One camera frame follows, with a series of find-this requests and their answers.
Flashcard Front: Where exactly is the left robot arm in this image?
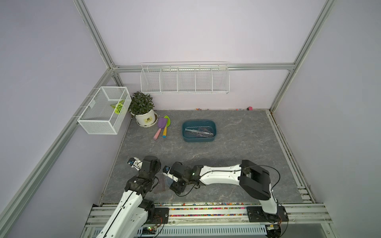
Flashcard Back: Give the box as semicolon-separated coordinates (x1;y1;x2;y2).
97;156;161;238

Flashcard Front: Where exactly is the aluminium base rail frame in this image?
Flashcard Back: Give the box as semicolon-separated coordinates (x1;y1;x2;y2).
79;202;340;238

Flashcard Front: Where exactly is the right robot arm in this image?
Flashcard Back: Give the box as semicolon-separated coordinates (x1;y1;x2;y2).
163;160;278;215

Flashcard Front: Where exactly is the teal plastic storage box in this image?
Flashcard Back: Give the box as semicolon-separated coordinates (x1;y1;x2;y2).
182;120;217;143

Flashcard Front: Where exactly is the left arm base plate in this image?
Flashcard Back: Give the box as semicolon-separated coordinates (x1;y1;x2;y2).
145;207;169;224

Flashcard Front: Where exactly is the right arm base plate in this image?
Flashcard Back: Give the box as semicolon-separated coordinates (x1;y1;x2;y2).
247;206;289;224

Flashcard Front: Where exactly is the green shovel yellow handle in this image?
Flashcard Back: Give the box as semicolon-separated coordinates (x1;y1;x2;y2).
162;116;171;138

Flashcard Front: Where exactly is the clear straight ruler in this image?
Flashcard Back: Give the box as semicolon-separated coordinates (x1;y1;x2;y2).
185;128;214;137

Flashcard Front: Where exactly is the white wire side basket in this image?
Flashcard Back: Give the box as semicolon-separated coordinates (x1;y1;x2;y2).
77;86;132;135

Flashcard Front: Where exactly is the white plant pot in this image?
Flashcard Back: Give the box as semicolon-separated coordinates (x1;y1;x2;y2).
134;108;157;125

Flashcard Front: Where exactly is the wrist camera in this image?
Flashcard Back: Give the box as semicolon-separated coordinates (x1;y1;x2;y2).
162;166;179;182
128;157;142;171

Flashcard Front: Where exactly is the white wire wall shelf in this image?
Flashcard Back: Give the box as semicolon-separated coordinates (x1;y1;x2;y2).
140;63;230;94

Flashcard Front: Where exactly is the green item in basket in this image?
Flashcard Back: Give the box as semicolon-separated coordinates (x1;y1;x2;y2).
111;100;125;115

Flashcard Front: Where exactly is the green potted plant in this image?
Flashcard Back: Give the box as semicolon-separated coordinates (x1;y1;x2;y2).
129;91;154;116

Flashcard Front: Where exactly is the white pot saucer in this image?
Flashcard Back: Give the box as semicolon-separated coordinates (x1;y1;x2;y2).
130;111;159;129

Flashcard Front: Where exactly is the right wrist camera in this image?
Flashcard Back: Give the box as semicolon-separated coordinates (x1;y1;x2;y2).
162;166;179;182

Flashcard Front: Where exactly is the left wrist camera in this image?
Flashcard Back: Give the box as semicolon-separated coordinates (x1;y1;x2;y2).
128;157;142;171

